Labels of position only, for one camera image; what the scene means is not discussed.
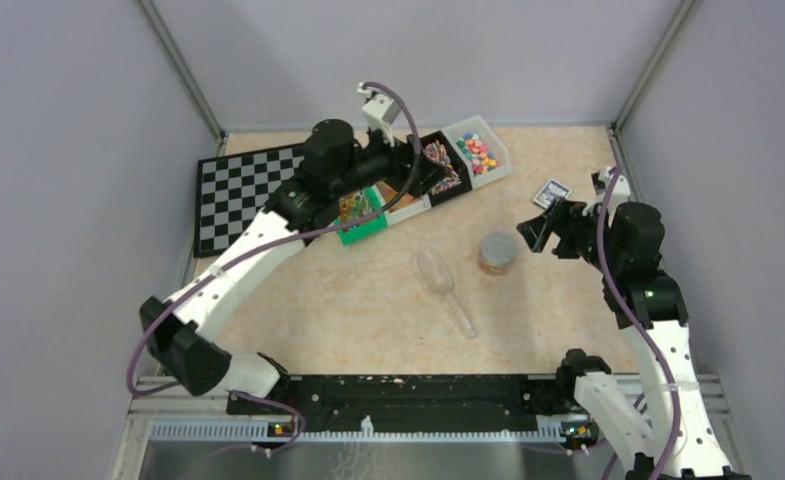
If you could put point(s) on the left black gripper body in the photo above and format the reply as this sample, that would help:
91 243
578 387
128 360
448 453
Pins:
396 171

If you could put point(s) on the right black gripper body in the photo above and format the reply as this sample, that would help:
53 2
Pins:
580 237

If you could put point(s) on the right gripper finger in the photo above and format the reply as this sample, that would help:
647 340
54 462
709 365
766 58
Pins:
535 234
555 216

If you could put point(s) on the clear plastic cup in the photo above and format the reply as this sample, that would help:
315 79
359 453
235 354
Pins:
494 268

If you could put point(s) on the green candy bin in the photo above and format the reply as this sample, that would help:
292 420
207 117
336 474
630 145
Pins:
356 206

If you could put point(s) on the clear plastic scoop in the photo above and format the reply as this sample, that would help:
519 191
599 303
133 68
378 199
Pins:
441 281

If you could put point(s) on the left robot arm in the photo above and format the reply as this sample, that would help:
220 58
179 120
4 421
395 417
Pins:
181 331

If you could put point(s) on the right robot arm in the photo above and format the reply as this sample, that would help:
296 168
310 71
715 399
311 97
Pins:
673 438

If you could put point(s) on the white bin orange candies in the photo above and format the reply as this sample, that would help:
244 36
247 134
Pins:
407 207

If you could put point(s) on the white bin colourful candies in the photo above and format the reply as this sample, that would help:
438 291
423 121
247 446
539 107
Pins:
483 153

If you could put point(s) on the blue playing card box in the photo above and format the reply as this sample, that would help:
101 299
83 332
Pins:
549 193

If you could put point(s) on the black candy bin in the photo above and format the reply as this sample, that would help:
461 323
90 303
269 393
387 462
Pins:
457 180

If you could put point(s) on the black grey chessboard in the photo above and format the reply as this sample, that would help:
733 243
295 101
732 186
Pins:
231 189

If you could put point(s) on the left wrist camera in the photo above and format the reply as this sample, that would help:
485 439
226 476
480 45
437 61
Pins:
380 112

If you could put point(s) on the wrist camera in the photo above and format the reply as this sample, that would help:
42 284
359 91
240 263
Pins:
380 112
612 190

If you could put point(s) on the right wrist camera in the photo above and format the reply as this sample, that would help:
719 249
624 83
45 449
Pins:
612 190

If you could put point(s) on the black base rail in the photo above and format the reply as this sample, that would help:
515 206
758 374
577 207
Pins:
467 403

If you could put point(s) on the white cable duct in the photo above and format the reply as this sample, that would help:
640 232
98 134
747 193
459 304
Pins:
550 430

